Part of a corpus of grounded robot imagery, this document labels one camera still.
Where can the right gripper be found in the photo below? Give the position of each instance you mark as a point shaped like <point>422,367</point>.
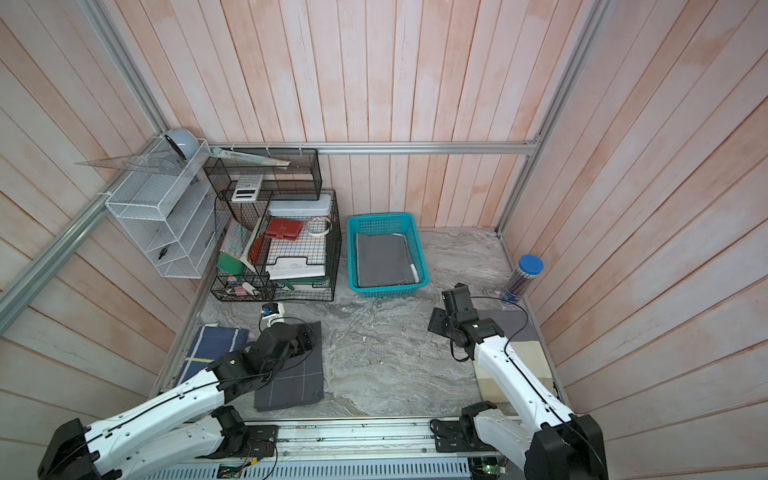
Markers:
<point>437,319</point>

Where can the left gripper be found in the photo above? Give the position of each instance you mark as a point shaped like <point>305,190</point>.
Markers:
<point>299,346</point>

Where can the dark grid pillowcase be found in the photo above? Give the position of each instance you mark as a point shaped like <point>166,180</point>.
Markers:
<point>300,383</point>

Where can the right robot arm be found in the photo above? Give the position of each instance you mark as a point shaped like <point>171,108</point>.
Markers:
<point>548,440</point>

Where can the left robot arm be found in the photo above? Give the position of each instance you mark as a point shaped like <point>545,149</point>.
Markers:
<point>194,419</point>

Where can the navy striped folded pillowcase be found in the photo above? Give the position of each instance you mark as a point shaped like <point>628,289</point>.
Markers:
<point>209,343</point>

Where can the teal plastic basket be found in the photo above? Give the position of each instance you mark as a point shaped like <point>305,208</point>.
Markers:
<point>386,223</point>

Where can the checkered notebook stack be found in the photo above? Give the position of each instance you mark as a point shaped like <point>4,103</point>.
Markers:
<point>302,258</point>

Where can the blue lid pencil tube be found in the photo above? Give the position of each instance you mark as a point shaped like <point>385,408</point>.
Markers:
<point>524,273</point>

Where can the green book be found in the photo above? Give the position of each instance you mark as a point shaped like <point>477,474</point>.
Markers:
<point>232,248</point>

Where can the red wallet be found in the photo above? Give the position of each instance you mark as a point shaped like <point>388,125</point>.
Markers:
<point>284,229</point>

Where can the white pencil case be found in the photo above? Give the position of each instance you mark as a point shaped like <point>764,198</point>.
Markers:
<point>301,208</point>

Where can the white calculator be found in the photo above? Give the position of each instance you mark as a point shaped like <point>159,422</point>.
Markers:
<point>247,188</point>

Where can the clear triangle ruler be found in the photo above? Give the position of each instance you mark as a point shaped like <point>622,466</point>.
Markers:
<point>162,162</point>

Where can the white round alarm clock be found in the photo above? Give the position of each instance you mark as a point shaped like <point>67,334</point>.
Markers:
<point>183,142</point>

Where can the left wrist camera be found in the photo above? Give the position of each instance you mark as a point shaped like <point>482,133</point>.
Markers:
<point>271,313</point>

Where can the black wire organizer rack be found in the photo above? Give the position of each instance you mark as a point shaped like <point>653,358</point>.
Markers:
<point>254,284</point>

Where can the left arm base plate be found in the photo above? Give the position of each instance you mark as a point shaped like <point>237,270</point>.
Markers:
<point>247,441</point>

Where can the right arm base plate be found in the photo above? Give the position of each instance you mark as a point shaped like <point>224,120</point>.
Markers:
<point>458,436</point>

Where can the white wire shelf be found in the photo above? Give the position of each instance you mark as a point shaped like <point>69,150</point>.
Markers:
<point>170,218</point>

